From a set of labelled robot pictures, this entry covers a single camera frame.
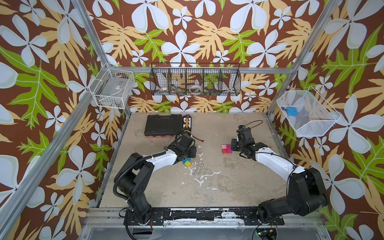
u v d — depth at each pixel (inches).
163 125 42.5
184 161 35.9
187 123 44.0
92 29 30.0
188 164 35.7
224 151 37.9
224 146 38.9
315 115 30.3
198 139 41.1
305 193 17.0
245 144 27.0
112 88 33.9
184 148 28.3
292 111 34.1
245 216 29.0
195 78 38.0
